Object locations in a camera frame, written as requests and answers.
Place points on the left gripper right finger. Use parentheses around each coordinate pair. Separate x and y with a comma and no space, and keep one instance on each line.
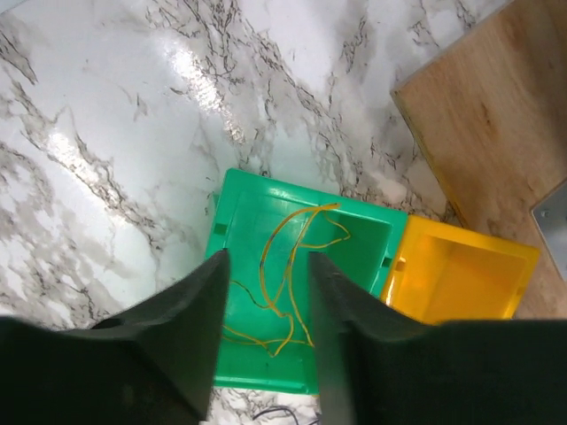
(375,365)

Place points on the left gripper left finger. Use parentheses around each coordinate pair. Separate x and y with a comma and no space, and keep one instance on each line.
(153,363)

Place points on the yellow plastic bin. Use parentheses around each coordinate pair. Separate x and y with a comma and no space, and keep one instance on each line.
(442,272)

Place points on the green plastic bin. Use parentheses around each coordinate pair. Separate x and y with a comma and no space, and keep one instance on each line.
(269,229)

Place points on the wooden board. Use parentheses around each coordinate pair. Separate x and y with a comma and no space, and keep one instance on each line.
(489,115)

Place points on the grey metal socket bracket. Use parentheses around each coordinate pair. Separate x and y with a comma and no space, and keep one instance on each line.
(550,216)

